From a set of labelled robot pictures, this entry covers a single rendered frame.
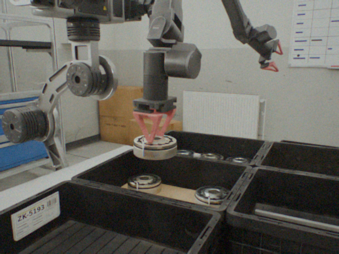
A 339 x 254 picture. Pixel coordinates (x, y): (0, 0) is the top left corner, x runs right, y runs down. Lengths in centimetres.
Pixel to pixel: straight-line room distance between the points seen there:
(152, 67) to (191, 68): 9
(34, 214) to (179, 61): 45
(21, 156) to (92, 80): 173
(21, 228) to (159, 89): 41
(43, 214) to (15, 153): 217
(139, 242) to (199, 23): 369
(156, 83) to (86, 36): 70
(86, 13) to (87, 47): 13
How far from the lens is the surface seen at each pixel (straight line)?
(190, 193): 95
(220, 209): 66
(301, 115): 388
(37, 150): 305
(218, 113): 403
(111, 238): 76
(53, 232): 81
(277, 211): 91
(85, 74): 134
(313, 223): 86
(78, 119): 449
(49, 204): 79
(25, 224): 75
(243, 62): 398
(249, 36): 146
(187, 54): 65
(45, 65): 412
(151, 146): 70
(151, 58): 69
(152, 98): 70
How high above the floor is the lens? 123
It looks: 13 degrees down
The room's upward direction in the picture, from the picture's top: straight up
